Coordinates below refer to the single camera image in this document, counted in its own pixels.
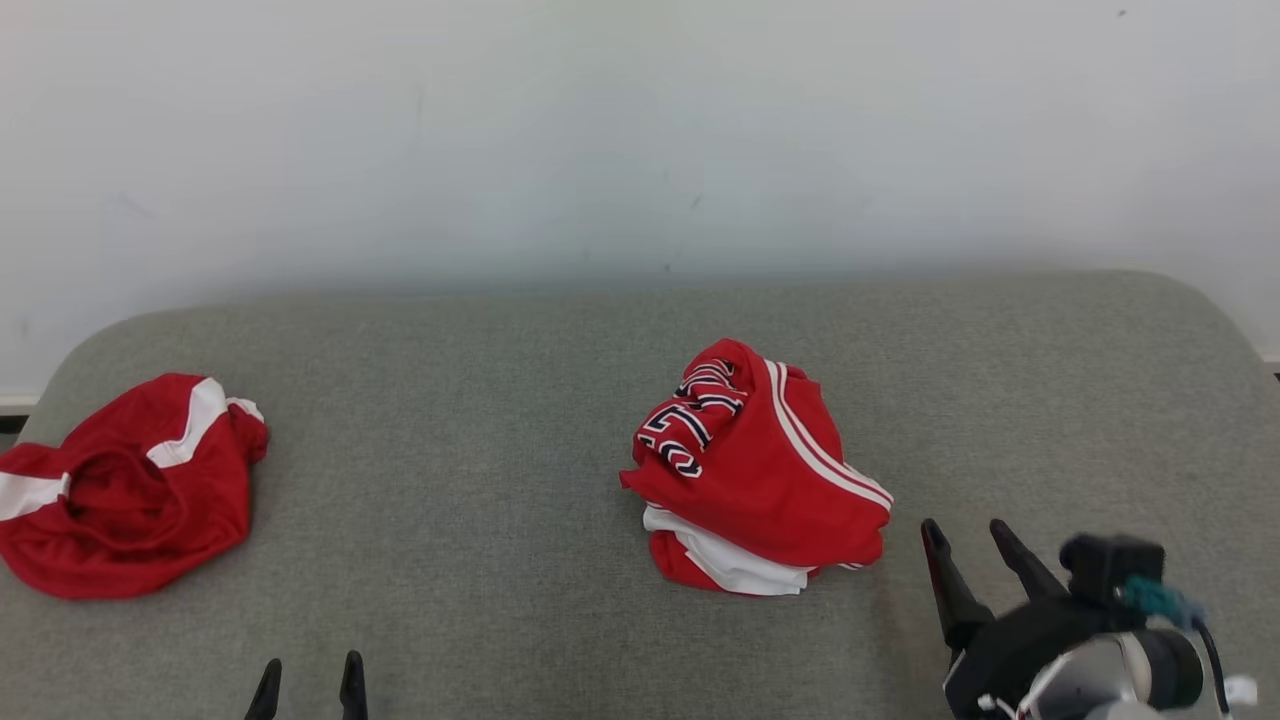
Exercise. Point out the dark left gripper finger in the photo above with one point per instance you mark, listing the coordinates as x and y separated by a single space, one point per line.
353 695
266 700

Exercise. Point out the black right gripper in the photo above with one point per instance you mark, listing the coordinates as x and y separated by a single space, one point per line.
1020 650

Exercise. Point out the red shorts with white stripe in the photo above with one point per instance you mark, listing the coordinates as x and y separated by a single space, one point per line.
130 500

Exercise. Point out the red basketball jersey number 23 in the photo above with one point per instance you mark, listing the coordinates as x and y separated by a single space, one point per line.
770 470

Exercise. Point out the grey fabric sofa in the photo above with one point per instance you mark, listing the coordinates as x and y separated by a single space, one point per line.
500 500

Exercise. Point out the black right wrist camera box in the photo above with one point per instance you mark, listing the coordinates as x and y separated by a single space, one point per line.
1105 565

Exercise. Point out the white wall baseboard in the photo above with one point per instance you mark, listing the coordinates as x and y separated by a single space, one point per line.
15 403

